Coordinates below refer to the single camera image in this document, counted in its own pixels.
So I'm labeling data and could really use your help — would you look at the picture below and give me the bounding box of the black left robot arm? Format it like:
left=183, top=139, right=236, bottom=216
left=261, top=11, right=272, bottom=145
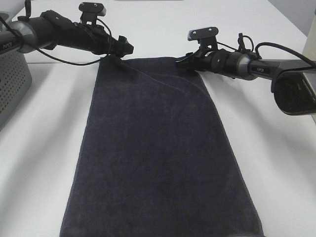
left=0, top=10, right=134, bottom=70

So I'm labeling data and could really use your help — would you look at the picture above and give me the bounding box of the black camera cable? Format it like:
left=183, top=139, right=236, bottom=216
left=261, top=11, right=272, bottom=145
left=214, top=32, right=313, bottom=68
left=0, top=0, right=117, bottom=67

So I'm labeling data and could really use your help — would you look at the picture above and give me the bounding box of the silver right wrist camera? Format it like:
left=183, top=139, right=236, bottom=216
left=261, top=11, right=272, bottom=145
left=187, top=27, right=219, bottom=41

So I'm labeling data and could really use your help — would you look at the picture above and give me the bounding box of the beige box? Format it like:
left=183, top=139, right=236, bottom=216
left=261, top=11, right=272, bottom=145
left=303, top=10, right=316, bottom=122

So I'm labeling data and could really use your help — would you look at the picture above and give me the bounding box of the black left camera cable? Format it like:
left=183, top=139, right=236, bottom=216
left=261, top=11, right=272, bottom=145
left=0, top=0, right=117, bottom=67

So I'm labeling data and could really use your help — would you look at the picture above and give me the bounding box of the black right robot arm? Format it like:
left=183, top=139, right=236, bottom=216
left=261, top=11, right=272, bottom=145
left=176, top=49, right=316, bottom=116

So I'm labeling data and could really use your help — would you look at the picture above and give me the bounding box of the black right camera cable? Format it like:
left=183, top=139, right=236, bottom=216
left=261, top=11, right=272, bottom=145
left=214, top=32, right=313, bottom=68

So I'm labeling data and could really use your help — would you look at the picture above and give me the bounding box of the grey perforated plastic basket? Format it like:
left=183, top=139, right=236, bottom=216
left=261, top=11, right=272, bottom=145
left=0, top=23, right=32, bottom=128

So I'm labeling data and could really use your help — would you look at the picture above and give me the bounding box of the dark navy towel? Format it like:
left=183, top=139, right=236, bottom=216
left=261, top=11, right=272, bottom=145
left=60, top=57, right=264, bottom=237

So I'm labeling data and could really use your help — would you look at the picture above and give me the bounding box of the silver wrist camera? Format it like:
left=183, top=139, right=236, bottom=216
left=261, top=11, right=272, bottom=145
left=187, top=27, right=219, bottom=41
left=79, top=2, right=106, bottom=25

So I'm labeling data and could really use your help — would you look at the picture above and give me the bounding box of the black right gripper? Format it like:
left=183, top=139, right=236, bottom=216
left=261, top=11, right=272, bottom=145
left=176, top=49, right=229, bottom=74

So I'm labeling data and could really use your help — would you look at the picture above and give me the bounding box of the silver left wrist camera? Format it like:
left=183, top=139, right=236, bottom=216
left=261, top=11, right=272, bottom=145
left=79, top=2, right=106, bottom=25

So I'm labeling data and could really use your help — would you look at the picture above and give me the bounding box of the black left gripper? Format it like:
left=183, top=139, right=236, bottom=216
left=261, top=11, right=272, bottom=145
left=74, top=23, right=138, bottom=80

